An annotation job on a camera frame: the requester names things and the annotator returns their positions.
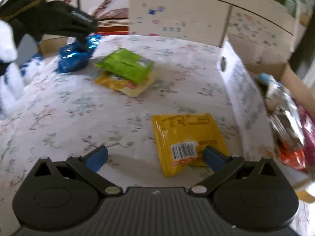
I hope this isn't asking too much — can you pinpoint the blue foil snack bag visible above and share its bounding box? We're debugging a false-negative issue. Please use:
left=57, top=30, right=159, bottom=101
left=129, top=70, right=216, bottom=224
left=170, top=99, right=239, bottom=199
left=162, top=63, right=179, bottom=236
left=56, top=34, right=101, bottom=74

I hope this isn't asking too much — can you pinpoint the orange red snack bag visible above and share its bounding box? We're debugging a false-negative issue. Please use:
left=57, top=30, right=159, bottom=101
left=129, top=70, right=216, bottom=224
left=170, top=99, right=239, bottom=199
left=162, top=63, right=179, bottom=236
left=277, top=144, right=308, bottom=173

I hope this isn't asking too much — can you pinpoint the white blue snack packet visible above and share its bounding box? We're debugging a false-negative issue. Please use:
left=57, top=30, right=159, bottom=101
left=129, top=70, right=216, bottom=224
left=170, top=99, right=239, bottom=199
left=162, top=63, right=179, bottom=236
left=256, top=73, right=304, bottom=151

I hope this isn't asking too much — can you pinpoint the pink white snack packet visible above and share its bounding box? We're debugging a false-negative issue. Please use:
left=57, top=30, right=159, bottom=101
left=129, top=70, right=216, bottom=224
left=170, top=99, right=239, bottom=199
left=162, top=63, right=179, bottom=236
left=301, top=109, right=314, bottom=166

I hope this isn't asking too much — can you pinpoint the white blue gloved hand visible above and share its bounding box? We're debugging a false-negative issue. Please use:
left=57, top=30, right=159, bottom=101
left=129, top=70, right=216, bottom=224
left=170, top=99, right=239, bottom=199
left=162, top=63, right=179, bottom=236
left=1, top=21, right=45, bottom=119

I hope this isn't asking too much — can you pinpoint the yellow white snack packet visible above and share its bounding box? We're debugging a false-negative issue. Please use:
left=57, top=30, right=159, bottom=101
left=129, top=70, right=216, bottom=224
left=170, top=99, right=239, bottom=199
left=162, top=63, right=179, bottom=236
left=94, top=70, right=158, bottom=98

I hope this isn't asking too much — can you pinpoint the red cardboard gift box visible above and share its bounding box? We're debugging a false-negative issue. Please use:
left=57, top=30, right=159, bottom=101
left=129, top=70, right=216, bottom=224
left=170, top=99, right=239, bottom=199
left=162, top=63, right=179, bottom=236
left=96, top=8, right=129, bottom=36

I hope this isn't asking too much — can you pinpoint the floral tablecloth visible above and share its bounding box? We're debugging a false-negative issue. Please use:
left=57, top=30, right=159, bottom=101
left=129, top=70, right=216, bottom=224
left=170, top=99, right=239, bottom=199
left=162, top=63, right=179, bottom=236
left=0, top=35, right=311, bottom=236

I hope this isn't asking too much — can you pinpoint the open cardboard box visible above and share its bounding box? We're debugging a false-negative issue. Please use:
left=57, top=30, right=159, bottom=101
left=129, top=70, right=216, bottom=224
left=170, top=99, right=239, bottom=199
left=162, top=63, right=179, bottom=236
left=218, top=35, right=314, bottom=203

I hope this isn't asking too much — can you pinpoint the green snack packet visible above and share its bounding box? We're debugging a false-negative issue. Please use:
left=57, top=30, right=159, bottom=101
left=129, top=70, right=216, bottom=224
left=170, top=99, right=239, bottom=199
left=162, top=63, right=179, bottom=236
left=95, top=48, right=154, bottom=84

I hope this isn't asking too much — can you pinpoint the cream cabinet with stickers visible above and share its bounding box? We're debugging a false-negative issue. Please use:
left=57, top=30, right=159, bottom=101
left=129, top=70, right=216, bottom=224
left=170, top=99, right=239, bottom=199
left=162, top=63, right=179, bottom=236
left=125, top=0, right=315, bottom=54

